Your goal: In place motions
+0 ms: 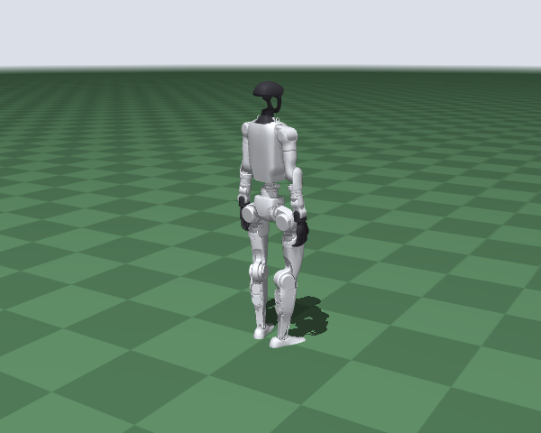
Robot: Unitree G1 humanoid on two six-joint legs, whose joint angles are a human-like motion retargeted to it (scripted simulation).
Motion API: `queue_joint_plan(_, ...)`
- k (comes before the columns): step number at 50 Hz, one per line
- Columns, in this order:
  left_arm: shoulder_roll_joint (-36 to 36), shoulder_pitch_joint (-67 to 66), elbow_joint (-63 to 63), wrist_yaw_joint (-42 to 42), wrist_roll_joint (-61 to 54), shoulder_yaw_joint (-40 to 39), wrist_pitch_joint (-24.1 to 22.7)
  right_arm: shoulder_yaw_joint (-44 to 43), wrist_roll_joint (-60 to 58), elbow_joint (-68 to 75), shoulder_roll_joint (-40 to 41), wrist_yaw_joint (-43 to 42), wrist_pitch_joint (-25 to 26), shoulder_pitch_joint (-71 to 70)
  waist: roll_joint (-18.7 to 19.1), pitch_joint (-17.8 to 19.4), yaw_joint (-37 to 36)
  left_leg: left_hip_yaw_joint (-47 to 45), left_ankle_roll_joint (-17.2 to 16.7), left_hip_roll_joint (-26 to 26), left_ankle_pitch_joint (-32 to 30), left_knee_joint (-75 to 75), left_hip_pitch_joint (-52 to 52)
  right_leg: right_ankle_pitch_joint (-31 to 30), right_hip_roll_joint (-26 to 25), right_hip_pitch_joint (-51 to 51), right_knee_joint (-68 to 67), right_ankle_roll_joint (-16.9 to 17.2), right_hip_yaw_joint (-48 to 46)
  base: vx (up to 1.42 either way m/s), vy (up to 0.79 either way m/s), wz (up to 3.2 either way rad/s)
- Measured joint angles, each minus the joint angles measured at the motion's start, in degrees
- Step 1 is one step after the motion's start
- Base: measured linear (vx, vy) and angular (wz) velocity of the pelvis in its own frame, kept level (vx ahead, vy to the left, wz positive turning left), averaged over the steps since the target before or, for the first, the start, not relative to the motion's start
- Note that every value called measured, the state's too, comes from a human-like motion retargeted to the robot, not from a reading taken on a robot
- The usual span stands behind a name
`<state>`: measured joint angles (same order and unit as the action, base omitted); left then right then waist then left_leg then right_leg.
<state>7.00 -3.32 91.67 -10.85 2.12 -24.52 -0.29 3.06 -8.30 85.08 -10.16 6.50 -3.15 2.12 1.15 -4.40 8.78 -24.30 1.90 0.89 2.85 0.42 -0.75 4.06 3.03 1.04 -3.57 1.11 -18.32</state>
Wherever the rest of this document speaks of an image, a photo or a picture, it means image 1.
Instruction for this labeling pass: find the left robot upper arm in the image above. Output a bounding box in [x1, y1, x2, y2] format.
[241, 122, 252, 171]

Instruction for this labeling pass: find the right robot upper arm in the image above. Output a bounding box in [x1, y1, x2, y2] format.
[277, 125, 298, 181]

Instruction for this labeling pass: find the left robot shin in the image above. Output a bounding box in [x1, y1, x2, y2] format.
[249, 263, 268, 329]

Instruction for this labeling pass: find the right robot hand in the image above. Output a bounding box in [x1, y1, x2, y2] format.
[292, 211, 309, 247]

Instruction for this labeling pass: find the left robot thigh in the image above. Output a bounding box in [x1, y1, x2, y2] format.
[242, 202, 270, 281]

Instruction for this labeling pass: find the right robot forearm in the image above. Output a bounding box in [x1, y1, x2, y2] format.
[288, 168, 307, 219]

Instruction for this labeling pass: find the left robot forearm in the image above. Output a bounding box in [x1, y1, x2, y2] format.
[237, 164, 252, 204]

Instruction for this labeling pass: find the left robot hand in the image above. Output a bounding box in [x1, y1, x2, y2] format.
[239, 196, 251, 231]

